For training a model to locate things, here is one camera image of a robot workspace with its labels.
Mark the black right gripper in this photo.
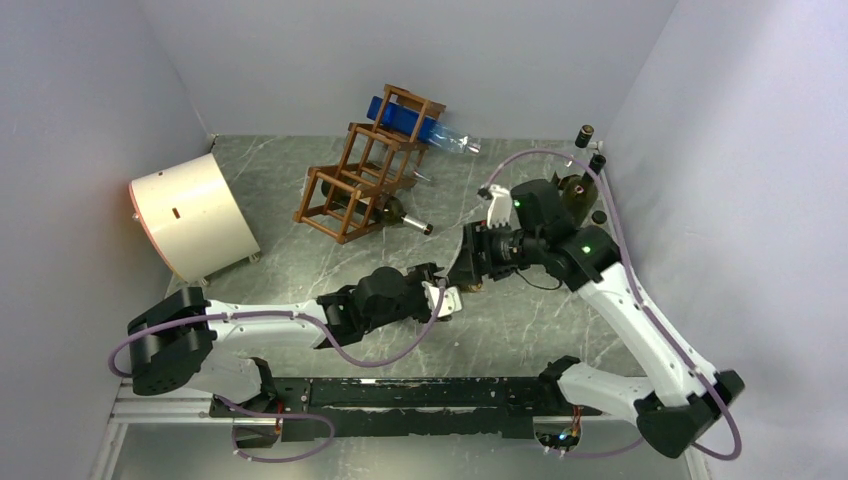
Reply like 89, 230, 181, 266
446, 217, 545, 285

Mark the green bottle silver cap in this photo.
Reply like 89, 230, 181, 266
321, 181, 434, 235

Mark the brown wooden wine rack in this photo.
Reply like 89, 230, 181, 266
293, 84, 446, 244

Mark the dark green wine bottle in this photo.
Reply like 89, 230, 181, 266
557, 172, 598, 226

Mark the clear bottle white label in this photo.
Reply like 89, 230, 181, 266
583, 209, 609, 232

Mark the blue clear plastic bottle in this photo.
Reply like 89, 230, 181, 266
367, 95, 482, 156

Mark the brown bottle gold foil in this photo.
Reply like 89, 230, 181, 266
457, 282, 483, 293

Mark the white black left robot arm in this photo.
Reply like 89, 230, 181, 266
124, 263, 463, 416

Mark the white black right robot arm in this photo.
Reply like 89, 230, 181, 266
447, 179, 745, 458

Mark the white cone lamp shade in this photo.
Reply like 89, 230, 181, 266
128, 153, 261, 283

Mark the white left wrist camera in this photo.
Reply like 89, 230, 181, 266
422, 281, 463, 321

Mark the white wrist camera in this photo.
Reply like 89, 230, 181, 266
422, 281, 463, 321
477, 184, 513, 230

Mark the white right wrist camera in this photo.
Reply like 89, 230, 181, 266
477, 184, 513, 230

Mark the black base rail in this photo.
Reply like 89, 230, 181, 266
242, 376, 577, 442

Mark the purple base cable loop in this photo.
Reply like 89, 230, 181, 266
215, 397, 337, 464

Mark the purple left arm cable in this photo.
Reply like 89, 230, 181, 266
107, 284, 446, 380

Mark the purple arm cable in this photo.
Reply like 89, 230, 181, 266
480, 149, 743, 462
107, 284, 446, 380

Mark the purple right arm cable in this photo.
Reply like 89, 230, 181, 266
480, 149, 743, 462

